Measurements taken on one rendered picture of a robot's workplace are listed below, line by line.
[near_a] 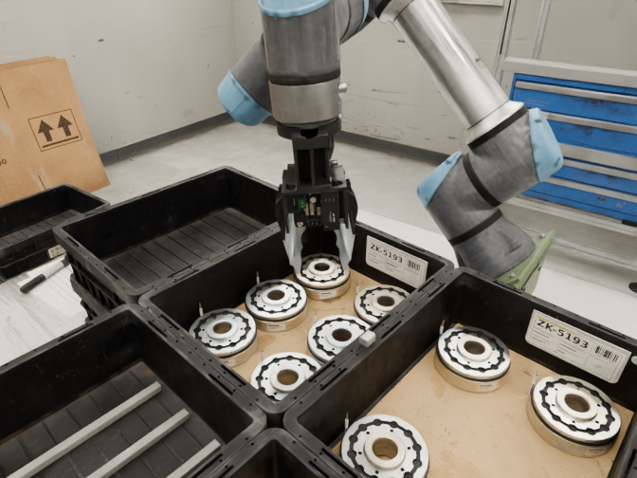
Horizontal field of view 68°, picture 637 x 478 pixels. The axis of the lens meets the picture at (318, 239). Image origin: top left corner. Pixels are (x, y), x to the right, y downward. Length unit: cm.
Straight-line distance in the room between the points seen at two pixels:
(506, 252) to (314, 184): 52
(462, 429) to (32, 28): 326
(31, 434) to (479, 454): 56
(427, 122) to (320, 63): 311
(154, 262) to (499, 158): 68
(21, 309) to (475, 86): 102
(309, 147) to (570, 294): 84
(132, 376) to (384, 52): 316
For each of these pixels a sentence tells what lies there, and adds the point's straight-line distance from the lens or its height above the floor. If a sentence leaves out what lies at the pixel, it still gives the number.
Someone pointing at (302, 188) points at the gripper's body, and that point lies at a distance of 50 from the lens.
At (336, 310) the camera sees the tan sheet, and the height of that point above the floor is 83.
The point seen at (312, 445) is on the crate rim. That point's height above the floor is 93.
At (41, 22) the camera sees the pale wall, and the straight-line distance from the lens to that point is 353.
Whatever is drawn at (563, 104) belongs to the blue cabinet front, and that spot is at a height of 78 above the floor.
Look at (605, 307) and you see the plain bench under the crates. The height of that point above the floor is 70.
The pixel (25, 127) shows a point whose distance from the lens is 331.
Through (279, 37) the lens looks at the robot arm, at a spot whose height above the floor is 129.
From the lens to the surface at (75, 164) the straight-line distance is 340.
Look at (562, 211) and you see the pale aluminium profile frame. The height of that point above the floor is 29.
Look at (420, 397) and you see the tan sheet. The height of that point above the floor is 83.
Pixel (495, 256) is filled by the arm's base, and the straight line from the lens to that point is 92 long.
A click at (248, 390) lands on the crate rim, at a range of 57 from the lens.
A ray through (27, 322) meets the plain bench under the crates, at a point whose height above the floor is 70.
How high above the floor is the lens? 136
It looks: 32 degrees down
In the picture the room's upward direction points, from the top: straight up
